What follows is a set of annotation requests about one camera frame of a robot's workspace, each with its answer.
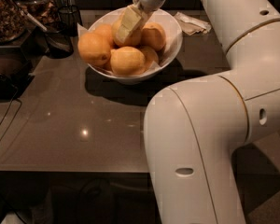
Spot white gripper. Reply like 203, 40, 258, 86
116, 0, 166, 43

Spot small right front orange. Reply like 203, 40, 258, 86
139, 46, 159, 70

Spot white scoop handle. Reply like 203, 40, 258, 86
18, 6, 48, 32

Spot folded paper napkins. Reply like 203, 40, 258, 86
175, 12, 212, 35

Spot white ceramic bowl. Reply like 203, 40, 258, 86
77, 7, 183, 85

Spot glass jar of nuts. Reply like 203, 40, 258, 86
0, 0, 25, 44

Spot glass jar of dried fruit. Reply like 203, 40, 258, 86
16, 0, 60, 25

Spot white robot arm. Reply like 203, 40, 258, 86
144, 0, 280, 224

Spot black wire mesh cup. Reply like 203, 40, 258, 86
58, 5, 82, 36

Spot black power cable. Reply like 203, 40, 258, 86
0, 75, 23, 159

